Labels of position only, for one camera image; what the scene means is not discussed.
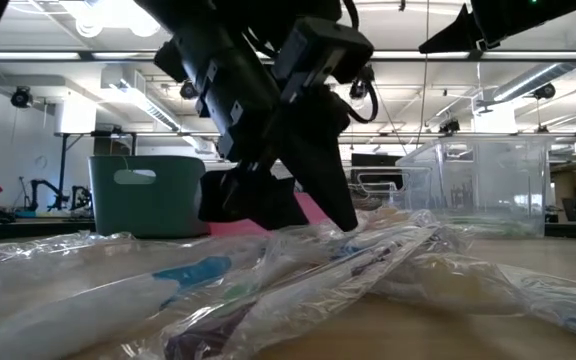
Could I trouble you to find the black background rig frame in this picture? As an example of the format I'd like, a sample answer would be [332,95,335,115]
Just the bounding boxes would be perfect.
[53,130,139,211]

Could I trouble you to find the white rectangular air duct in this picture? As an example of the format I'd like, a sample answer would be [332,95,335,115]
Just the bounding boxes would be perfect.
[100,67,184,132]

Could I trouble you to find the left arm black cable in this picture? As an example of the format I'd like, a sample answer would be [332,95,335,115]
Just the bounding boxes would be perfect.
[340,0,380,125]

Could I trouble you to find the white light strip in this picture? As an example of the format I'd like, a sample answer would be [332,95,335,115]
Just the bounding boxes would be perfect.
[482,50,576,60]
[371,50,470,60]

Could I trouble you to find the green plastic bin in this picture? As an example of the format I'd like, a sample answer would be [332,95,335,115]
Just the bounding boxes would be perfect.
[88,154,209,239]

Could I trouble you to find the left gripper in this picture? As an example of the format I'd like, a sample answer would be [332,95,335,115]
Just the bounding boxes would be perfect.
[153,17,375,234]

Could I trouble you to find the green toothbrush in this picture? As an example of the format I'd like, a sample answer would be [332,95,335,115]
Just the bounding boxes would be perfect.
[447,212,544,236]
[217,279,264,301]

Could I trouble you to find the black overhead crossbar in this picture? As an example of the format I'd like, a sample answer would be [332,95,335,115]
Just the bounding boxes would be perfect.
[0,48,576,63]

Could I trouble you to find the black monitor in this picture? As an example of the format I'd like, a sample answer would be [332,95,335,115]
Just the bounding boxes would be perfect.
[350,152,401,190]

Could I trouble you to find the large clear plastic bin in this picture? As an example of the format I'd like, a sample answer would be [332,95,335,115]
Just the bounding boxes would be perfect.
[392,137,549,237]

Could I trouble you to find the pink plastic bin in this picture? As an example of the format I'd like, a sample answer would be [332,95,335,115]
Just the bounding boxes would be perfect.
[209,192,330,237]

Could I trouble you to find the silver ventilation duct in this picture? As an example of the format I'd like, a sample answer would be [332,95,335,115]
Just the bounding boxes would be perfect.
[490,29,576,104]

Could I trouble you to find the blue toothbrush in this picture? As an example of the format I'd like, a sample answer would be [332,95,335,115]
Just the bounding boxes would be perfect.
[372,249,576,346]
[0,234,279,360]

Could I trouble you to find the wrapped purple toothbrush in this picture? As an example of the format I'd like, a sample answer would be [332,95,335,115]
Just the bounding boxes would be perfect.
[132,214,439,360]

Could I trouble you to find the small clear plastic bin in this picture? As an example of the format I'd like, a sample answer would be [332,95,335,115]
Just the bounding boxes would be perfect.
[342,166,432,214]

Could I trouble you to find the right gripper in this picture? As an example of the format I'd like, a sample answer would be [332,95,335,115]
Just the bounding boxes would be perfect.
[417,0,576,55]

